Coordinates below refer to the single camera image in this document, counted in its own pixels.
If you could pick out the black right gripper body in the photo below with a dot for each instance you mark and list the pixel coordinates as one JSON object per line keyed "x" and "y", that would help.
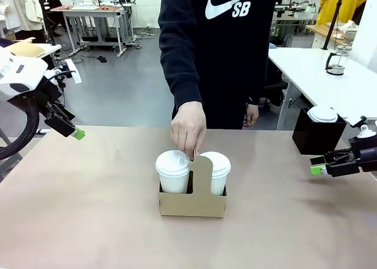
{"x": 365, "y": 157}

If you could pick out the black green-tipped left gripper finger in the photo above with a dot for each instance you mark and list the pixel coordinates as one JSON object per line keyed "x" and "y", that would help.
{"x": 59, "y": 126}
{"x": 63, "y": 111}

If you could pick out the black green-tipped right gripper finger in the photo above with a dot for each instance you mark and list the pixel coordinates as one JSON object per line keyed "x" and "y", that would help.
{"x": 338, "y": 169}
{"x": 332, "y": 156}

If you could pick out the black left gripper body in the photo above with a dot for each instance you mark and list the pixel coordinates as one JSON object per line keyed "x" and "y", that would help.
{"x": 44, "y": 95}

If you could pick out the glass and chrome french press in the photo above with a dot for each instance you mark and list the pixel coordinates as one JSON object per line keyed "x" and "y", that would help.
{"x": 337, "y": 60}

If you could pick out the white paper cup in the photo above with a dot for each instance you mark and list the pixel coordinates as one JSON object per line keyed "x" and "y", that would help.
{"x": 173, "y": 182}
{"x": 218, "y": 180}

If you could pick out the brown cardboard cup carrier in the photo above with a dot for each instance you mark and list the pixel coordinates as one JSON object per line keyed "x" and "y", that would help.
{"x": 191, "y": 201}

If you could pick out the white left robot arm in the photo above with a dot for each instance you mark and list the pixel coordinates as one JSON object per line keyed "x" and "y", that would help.
{"x": 17, "y": 71}

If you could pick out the person's right forearm black sleeve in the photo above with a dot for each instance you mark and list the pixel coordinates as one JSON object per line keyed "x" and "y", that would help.
{"x": 185, "y": 80}

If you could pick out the person's left forearm black sleeve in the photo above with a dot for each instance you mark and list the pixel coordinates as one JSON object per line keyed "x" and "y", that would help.
{"x": 256, "y": 86}

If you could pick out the stack of white cup lids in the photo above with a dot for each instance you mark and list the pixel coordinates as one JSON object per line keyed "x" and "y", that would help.
{"x": 322, "y": 114}

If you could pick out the white plastic cup lid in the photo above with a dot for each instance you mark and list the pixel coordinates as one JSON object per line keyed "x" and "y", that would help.
{"x": 172, "y": 161}
{"x": 218, "y": 161}

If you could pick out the person's left hand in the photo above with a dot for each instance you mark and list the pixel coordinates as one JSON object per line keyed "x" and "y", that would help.
{"x": 252, "y": 114}

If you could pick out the person's right hand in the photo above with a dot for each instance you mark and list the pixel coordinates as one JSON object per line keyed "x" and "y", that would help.
{"x": 188, "y": 127}

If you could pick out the black square lid holder box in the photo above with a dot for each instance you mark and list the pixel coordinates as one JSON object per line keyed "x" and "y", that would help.
{"x": 318, "y": 136}

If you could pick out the small white table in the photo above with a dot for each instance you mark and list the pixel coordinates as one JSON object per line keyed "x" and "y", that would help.
{"x": 50, "y": 48}

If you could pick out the brown paper envelopes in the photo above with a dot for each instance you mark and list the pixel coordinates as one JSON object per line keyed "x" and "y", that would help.
{"x": 25, "y": 48}

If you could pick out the black object on floor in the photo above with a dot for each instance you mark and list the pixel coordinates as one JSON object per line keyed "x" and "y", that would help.
{"x": 102, "y": 59}

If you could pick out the black tripod pole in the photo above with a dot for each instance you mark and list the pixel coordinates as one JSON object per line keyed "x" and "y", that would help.
{"x": 44, "y": 13}

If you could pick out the black office chair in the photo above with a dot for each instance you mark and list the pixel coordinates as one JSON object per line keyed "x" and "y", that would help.
{"x": 56, "y": 10}

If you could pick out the hanging cream coat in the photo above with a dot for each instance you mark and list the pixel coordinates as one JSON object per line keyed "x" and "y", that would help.
{"x": 31, "y": 7}

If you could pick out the black chair behind person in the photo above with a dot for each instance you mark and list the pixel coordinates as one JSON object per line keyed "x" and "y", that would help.
{"x": 275, "y": 86}

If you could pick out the large white table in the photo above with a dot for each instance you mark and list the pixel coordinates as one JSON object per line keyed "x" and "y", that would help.
{"x": 300, "y": 71}

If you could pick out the white workbench with metal legs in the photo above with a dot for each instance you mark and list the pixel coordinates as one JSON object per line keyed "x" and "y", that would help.
{"x": 88, "y": 13}

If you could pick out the wooden top table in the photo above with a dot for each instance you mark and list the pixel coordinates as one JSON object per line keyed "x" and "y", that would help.
{"x": 324, "y": 30}

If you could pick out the stack of white bowls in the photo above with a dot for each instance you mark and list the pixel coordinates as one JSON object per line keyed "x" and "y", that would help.
{"x": 350, "y": 30}

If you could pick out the thin black stand pole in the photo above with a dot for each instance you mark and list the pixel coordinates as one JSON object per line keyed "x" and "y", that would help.
{"x": 332, "y": 21}

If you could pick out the cluttered white lab bench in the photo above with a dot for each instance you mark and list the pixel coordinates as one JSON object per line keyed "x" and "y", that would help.
{"x": 297, "y": 16}

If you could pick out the person's black hoodie torso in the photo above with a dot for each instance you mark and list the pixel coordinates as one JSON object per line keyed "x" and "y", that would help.
{"x": 221, "y": 60}

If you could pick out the person in yellow coat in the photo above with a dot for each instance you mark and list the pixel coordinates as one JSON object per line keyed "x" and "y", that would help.
{"x": 332, "y": 4}

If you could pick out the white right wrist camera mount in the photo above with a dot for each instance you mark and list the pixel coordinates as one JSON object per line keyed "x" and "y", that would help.
{"x": 363, "y": 127}

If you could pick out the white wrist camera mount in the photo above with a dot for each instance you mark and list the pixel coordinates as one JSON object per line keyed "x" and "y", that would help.
{"x": 75, "y": 71}
{"x": 363, "y": 127}

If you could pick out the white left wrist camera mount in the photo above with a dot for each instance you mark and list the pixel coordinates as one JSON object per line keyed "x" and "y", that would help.
{"x": 75, "y": 71}

